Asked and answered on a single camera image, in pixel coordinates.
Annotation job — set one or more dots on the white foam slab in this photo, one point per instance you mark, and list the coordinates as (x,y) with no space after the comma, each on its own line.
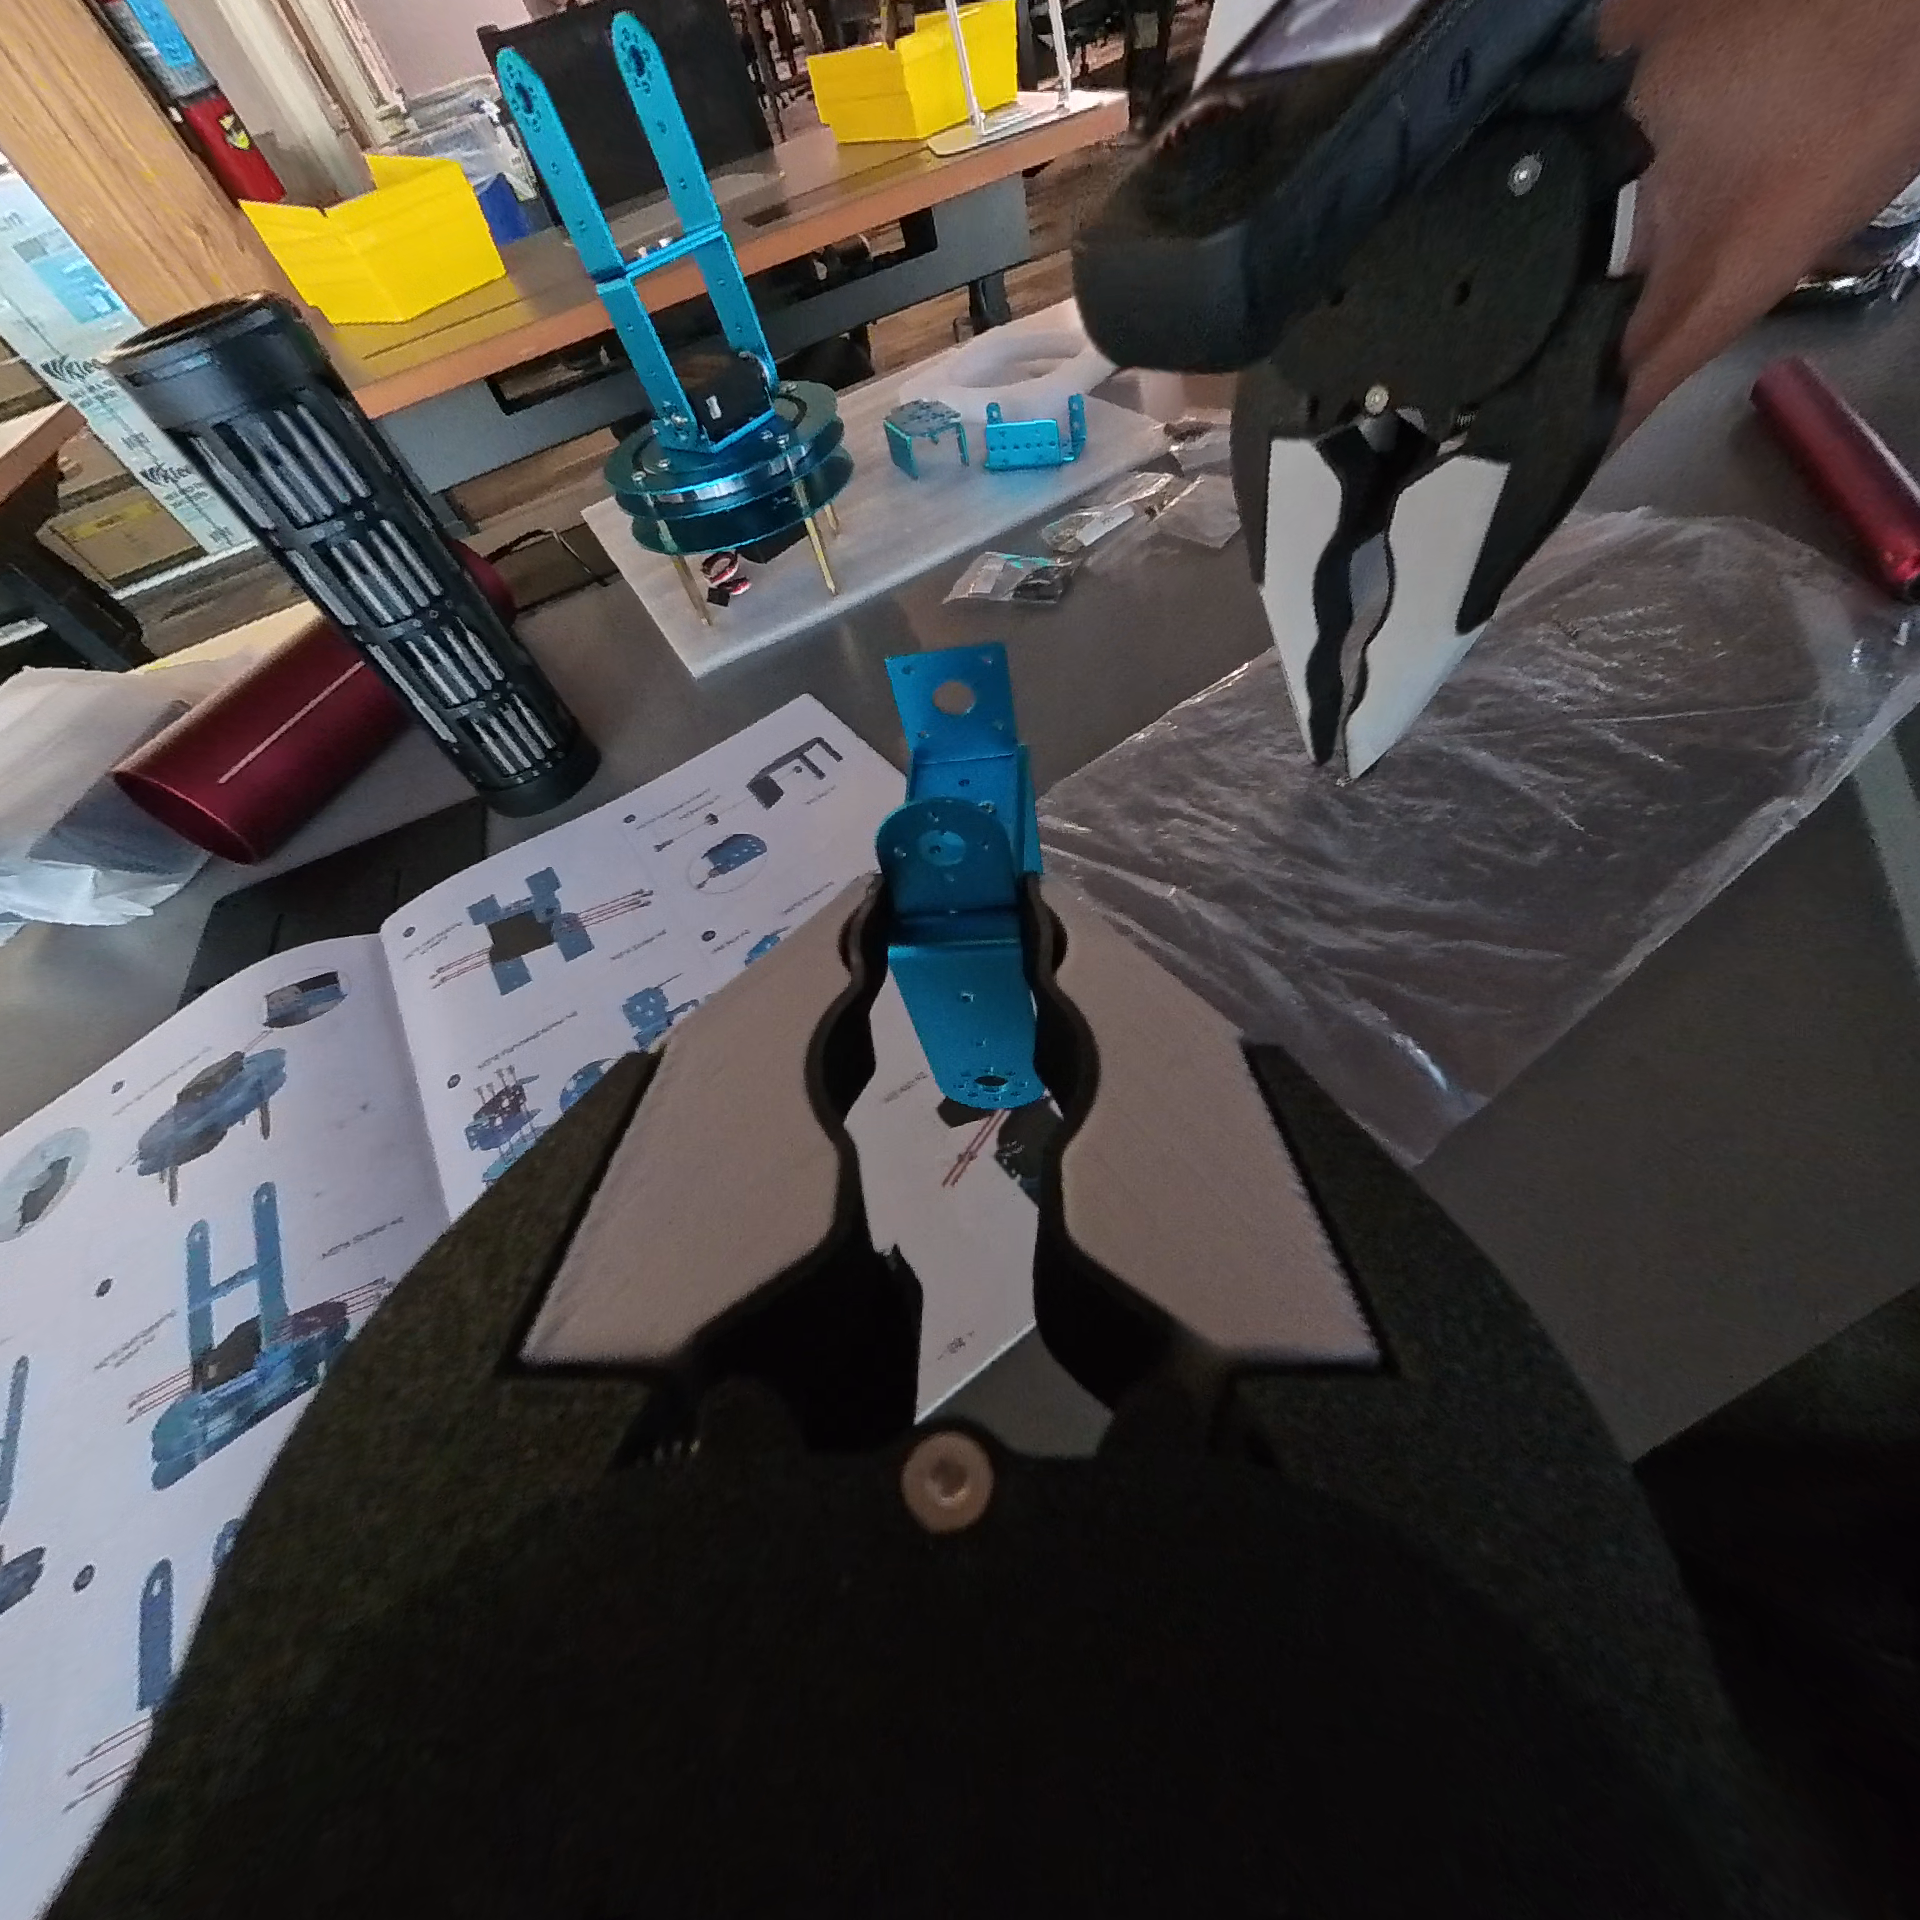
(898,554)

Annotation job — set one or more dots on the white foam packing piece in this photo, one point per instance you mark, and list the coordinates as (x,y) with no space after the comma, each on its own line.
(1034,366)

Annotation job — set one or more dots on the black cylindrical bit holder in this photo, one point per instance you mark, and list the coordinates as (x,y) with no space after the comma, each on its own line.
(374,570)

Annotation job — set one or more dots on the slim red metal cylinder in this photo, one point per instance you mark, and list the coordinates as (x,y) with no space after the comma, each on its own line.
(1845,478)

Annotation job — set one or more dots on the blue toy robot arm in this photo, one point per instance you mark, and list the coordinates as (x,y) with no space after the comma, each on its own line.
(720,450)

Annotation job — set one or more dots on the person's right hand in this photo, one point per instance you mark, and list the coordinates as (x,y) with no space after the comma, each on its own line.
(1755,151)

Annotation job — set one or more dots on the person's dark clothing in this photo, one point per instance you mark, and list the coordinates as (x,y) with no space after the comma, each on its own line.
(1830,1651)

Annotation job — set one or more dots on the assembly instruction manual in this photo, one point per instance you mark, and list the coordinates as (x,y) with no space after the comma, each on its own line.
(300,1169)

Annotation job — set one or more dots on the blue perforated plate bracket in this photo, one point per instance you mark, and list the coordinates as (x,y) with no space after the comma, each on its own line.
(1034,441)

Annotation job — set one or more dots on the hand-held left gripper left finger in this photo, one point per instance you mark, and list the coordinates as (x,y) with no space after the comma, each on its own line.
(675,1185)

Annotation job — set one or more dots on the grey desk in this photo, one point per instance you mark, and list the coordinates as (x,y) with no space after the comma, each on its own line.
(1651,1202)

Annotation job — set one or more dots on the wooden workbench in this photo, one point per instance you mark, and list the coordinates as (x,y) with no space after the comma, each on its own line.
(496,320)

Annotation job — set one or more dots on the white crumpled plastic sheet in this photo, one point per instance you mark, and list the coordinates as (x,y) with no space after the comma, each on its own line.
(88,810)

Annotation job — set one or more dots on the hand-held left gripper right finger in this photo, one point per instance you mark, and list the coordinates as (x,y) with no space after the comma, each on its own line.
(1230,1185)

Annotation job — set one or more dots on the red fire extinguisher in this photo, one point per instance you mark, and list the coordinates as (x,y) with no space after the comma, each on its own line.
(232,143)

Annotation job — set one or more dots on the large red striped tube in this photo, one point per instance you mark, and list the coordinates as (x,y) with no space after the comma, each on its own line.
(271,748)

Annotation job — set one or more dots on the small teal metal bracket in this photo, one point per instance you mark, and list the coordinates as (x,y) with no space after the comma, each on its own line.
(922,433)

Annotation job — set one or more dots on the clear plastic bag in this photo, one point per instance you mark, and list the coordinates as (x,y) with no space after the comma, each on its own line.
(1576,839)

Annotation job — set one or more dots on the scattered small parts bags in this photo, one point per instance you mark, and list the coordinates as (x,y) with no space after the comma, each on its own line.
(1018,578)

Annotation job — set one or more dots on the blue metal bracket assembly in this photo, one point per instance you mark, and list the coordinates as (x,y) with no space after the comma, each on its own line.
(961,990)

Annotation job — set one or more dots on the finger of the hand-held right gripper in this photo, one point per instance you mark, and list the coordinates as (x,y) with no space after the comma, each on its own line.
(1440,600)
(1292,570)

